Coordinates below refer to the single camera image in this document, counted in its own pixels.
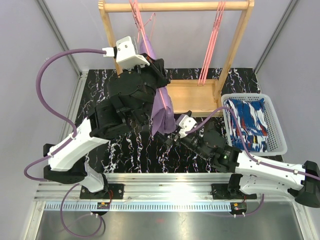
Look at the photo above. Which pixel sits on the pink hanger holding purple trousers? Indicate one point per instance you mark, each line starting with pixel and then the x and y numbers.
pixel 156 67

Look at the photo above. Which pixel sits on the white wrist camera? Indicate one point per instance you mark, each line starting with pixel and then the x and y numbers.
pixel 185 123
pixel 126 54

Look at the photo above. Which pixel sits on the blue patterned trousers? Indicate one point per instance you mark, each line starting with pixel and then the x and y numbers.
pixel 249 129

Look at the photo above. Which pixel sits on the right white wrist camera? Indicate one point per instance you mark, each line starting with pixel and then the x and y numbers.
pixel 185 123

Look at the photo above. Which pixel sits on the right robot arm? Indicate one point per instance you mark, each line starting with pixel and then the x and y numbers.
pixel 250 174

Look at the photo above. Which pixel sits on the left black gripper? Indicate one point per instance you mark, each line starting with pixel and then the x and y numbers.
pixel 156 68

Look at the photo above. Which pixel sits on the wooden clothes rack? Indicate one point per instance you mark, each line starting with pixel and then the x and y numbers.
pixel 199 97

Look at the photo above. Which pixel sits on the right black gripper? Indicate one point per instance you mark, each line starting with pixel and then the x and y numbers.
pixel 169 142

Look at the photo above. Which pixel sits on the white slotted cable duct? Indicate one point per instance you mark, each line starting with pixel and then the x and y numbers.
pixel 137 206

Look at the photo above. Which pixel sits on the pink wire hanger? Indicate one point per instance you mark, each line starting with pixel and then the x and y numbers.
pixel 140 24

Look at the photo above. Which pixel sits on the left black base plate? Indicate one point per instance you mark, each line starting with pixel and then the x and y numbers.
pixel 116 190

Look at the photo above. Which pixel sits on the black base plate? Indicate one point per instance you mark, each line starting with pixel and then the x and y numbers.
pixel 116 190
pixel 220 191

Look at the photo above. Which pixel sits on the purple trousers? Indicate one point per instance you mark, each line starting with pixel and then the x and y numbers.
pixel 162 115

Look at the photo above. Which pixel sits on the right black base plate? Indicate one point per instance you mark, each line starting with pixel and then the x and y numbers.
pixel 220 191

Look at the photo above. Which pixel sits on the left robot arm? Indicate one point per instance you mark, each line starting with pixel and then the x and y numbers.
pixel 105 122

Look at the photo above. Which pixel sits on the black marble pattern mat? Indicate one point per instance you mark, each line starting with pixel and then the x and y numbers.
pixel 139 151

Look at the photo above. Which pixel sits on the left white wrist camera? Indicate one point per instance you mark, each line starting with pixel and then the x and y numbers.
pixel 126 54

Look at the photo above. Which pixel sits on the white plastic basket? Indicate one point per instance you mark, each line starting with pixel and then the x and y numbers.
pixel 276 143

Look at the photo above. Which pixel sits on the aluminium mounting rail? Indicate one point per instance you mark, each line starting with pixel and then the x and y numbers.
pixel 157 187

